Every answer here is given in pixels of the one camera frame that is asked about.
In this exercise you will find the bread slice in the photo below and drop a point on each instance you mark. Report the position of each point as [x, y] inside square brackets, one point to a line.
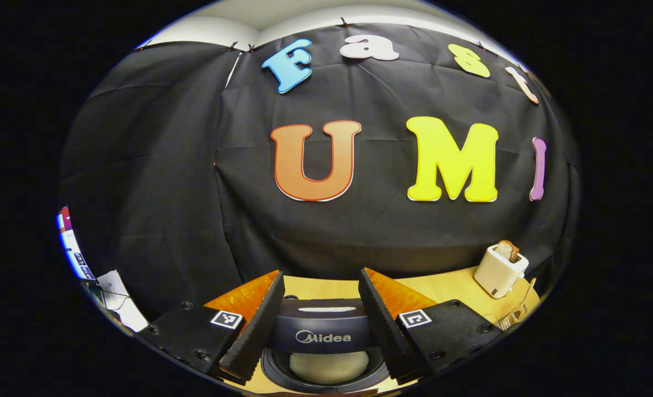
[507, 251]

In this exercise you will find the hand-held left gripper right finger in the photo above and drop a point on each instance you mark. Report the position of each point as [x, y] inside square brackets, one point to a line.
[384, 331]

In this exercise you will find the white paper sheet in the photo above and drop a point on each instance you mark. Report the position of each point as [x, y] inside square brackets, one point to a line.
[119, 300]

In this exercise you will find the wooden spoon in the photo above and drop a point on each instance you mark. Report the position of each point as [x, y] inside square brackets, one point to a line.
[529, 292]

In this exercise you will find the computer monitor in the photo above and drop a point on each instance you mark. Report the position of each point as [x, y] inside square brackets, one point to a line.
[74, 245]

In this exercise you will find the silver rice cooker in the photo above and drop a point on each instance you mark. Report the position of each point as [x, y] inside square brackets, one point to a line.
[324, 325]

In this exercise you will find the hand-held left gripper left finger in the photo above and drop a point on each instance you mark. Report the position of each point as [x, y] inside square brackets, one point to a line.
[260, 331]

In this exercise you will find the white toaster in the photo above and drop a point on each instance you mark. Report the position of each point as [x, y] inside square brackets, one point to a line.
[497, 275]

